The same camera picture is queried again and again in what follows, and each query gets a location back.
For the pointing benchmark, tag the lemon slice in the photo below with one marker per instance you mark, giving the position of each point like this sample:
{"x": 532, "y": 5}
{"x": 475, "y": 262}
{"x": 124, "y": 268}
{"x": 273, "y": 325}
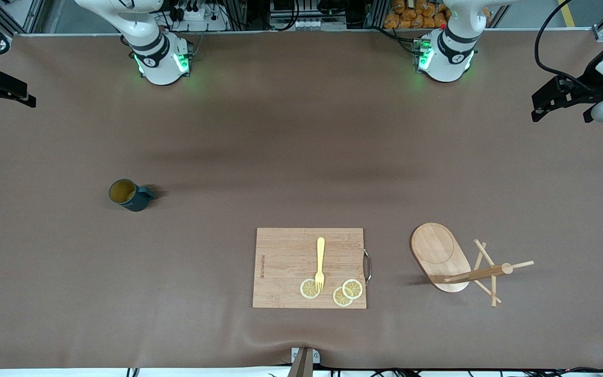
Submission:
{"x": 339, "y": 299}
{"x": 306, "y": 289}
{"x": 355, "y": 289}

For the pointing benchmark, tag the teal mug with yellow inside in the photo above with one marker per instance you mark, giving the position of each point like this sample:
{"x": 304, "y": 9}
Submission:
{"x": 135, "y": 201}

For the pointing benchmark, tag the orange bread pile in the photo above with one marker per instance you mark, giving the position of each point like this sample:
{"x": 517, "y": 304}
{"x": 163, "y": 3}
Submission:
{"x": 411, "y": 18}

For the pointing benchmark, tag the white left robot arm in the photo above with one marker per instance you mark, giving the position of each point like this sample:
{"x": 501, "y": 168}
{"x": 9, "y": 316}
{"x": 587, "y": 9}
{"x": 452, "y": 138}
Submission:
{"x": 445, "y": 63}

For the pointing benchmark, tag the yellow plastic fork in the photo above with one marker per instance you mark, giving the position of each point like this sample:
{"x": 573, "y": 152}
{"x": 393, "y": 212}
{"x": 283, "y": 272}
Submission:
{"x": 321, "y": 251}

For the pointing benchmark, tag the white power strip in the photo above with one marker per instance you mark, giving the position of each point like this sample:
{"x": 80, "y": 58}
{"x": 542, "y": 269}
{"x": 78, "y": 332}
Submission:
{"x": 202, "y": 20}
{"x": 306, "y": 24}

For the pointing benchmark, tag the camera mount post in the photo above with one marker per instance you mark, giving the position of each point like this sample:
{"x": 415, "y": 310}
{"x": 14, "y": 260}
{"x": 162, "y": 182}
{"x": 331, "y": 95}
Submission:
{"x": 301, "y": 367}

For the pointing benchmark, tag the bamboo cutting board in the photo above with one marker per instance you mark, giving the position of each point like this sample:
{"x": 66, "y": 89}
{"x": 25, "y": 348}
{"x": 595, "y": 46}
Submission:
{"x": 280, "y": 262}

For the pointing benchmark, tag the wooden mug tree rack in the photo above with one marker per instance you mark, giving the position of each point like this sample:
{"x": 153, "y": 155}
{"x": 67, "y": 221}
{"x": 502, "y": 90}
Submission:
{"x": 437, "y": 251}

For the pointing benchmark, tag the brown table mat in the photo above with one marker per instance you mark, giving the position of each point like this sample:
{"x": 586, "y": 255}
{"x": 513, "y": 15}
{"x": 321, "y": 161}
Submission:
{"x": 123, "y": 288}

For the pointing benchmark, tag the aluminium profile frame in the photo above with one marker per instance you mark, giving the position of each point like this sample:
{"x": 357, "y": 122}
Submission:
{"x": 602, "y": 32}

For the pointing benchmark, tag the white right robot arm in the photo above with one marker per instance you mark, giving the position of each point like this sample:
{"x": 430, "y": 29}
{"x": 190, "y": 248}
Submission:
{"x": 163, "y": 65}

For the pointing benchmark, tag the grey metal bracket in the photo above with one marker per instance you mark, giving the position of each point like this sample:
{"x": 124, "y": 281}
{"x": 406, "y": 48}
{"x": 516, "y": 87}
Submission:
{"x": 316, "y": 357}

